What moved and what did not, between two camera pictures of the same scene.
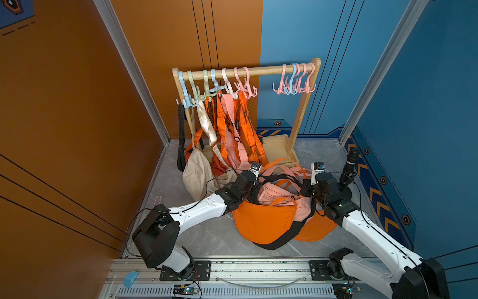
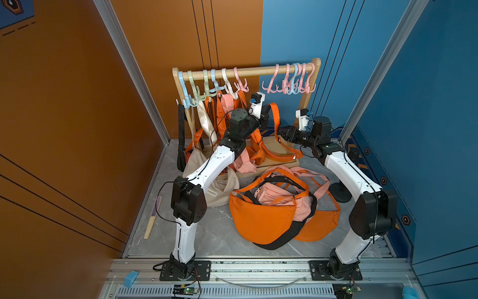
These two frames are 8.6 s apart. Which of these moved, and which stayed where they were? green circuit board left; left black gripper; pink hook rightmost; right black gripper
Moved: right black gripper; left black gripper
Stayed: pink hook rightmost; green circuit board left
